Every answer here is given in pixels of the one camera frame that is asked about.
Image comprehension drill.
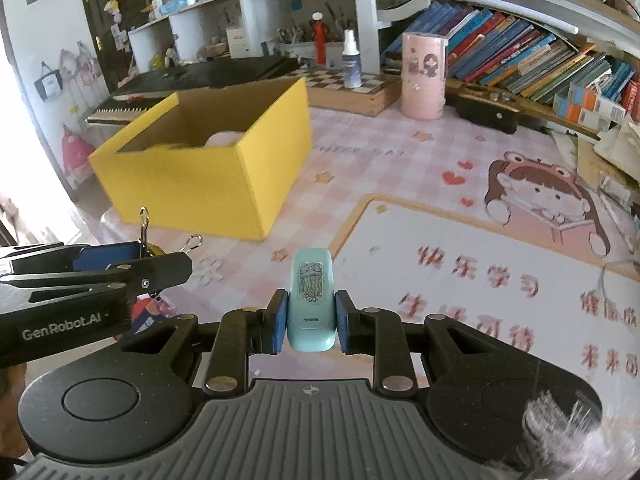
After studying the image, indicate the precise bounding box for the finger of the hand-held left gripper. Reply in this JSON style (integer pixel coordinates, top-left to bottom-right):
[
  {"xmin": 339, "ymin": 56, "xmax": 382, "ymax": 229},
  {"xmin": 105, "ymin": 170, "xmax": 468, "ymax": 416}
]
[
  {"xmin": 0, "ymin": 241, "xmax": 144, "ymax": 276},
  {"xmin": 0, "ymin": 252, "xmax": 194, "ymax": 295}
]

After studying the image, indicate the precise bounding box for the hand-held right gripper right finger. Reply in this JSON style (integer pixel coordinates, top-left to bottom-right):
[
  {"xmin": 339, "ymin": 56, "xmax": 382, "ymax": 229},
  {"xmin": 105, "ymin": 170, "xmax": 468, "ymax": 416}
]
[{"xmin": 334, "ymin": 289, "xmax": 536, "ymax": 396}]

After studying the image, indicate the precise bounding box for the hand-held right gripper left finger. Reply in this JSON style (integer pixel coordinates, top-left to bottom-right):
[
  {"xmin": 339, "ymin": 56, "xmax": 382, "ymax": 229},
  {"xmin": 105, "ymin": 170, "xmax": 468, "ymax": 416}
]
[{"xmin": 120, "ymin": 289, "xmax": 290, "ymax": 396}]

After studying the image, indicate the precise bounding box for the yellow binder clip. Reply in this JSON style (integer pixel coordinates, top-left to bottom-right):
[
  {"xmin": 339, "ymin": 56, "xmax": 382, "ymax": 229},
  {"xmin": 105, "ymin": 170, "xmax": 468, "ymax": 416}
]
[{"xmin": 137, "ymin": 206, "xmax": 203, "ymax": 261}]

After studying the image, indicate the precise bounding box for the light blue mini stapler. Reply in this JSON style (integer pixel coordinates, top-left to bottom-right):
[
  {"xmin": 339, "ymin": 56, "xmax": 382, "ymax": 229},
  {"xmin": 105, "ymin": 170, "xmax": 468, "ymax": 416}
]
[{"xmin": 286, "ymin": 248, "xmax": 337, "ymax": 352}]

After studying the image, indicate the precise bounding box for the yellow cardboard box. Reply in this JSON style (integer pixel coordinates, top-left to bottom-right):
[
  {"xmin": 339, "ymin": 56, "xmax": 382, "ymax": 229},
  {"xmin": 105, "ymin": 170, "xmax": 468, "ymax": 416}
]
[{"xmin": 87, "ymin": 76, "xmax": 314, "ymax": 242}]

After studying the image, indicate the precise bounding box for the pink plush toy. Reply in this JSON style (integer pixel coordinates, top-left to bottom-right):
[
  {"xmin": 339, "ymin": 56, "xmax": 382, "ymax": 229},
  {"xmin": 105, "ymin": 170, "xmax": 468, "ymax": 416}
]
[{"xmin": 204, "ymin": 130, "xmax": 246, "ymax": 147}]

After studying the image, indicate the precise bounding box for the person's left forearm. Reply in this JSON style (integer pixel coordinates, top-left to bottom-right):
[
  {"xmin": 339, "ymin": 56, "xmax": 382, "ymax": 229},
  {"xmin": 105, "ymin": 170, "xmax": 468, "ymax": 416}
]
[{"xmin": 0, "ymin": 362, "xmax": 28, "ymax": 461}]

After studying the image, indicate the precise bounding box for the desktop with pink checked tablecloth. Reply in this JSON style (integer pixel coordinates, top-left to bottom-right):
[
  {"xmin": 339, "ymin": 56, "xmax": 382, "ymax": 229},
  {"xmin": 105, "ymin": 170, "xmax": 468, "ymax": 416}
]
[{"xmin": 97, "ymin": 105, "xmax": 640, "ymax": 411}]

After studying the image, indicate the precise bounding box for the printed cartoon desk mat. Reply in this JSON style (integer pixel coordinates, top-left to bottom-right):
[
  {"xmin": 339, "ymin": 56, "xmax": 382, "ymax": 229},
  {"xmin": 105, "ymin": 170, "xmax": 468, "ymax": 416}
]
[{"xmin": 327, "ymin": 150, "xmax": 640, "ymax": 396}]

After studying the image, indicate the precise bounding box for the black electronic keyboard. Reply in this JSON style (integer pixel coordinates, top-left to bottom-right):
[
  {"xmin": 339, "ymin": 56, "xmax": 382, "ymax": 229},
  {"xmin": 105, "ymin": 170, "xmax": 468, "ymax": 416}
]
[{"xmin": 84, "ymin": 56, "xmax": 301, "ymax": 128}]

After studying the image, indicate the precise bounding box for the white box red label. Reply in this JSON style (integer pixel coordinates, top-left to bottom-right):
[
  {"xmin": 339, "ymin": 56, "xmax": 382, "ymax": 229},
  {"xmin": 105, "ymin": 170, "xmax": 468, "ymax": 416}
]
[{"xmin": 226, "ymin": 26, "xmax": 247, "ymax": 58}]

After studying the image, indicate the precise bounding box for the wooden chessboard box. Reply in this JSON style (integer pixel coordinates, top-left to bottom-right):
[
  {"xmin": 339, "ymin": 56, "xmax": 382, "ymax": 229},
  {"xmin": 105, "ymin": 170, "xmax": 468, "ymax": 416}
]
[{"xmin": 302, "ymin": 67, "xmax": 403, "ymax": 117}]

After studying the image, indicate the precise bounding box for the pink cylinder container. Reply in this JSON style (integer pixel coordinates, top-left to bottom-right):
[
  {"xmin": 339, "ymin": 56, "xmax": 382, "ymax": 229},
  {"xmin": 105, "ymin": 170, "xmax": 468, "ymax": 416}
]
[{"xmin": 401, "ymin": 31, "xmax": 448, "ymax": 121}]

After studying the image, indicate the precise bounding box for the black case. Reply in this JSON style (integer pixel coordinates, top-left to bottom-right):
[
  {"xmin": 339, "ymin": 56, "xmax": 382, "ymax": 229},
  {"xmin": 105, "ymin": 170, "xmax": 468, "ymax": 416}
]
[{"xmin": 447, "ymin": 82, "xmax": 522, "ymax": 135}]

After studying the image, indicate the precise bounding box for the white spray bottle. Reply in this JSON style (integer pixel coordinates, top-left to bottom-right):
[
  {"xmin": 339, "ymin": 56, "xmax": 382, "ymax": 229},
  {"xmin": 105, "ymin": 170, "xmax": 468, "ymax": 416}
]
[{"xmin": 341, "ymin": 29, "xmax": 362, "ymax": 90}]

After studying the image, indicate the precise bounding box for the white pen cup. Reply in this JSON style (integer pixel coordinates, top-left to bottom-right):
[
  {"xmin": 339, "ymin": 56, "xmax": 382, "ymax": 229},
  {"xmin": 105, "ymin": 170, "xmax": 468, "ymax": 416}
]
[{"xmin": 277, "ymin": 41, "xmax": 315, "ymax": 61}]

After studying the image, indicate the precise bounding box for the red tube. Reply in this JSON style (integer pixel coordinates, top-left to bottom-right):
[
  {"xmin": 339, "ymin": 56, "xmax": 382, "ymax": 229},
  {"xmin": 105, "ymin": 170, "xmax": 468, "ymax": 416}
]
[{"xmin": 312, "ymin": 12, "xmax": 326, "ymax": 66}]

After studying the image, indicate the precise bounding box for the row of leaning books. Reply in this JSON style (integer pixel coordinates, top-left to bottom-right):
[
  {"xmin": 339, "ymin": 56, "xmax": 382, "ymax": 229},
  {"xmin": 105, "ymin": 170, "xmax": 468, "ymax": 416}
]
[{"xmin": 382, "ymin": 0, "xmax": 640, "ymax": 126}]

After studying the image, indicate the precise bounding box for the white bookshelf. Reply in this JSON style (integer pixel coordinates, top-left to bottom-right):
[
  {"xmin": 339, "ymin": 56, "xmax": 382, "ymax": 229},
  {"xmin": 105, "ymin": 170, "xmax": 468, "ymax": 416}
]
[{"xmin": 127, "ymin": 0, "xmax": 640, "ymax": 111}]

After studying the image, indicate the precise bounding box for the white open book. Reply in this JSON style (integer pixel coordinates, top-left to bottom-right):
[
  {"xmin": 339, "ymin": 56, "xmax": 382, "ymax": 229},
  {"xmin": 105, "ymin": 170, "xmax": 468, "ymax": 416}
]
[{"xmin": 375, "ymin": 0, "xmax": 433, "ymax": 28}]

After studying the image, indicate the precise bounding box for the stack of papers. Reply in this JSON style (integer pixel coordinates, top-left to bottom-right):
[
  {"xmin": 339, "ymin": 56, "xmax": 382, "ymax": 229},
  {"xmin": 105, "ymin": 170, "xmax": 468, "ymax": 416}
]
[{"xmin": 575, "ymin": 120, "xmax": 640, "ymax": 211}]

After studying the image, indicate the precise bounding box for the stack of orange white boxes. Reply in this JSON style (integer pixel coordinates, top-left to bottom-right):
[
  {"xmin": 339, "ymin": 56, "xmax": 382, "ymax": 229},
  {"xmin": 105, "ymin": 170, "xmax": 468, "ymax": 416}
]
[{"xmin": 552, "ymin": 82, "xmax": 631, "ymax": 136}]

